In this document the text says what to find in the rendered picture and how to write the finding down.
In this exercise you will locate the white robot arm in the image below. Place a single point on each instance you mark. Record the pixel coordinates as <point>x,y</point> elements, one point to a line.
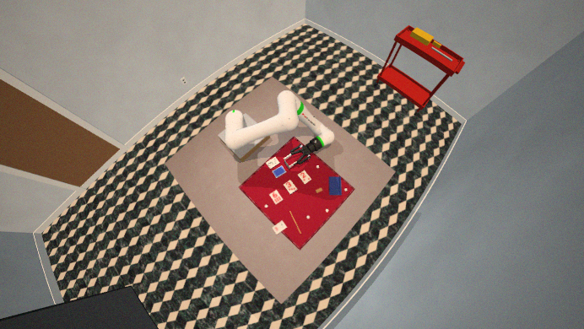
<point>285,121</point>

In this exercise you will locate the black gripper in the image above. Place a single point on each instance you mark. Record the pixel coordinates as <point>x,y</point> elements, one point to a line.
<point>306,150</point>

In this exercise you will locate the blue book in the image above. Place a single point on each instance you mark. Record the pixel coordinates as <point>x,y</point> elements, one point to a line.
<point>335,185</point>

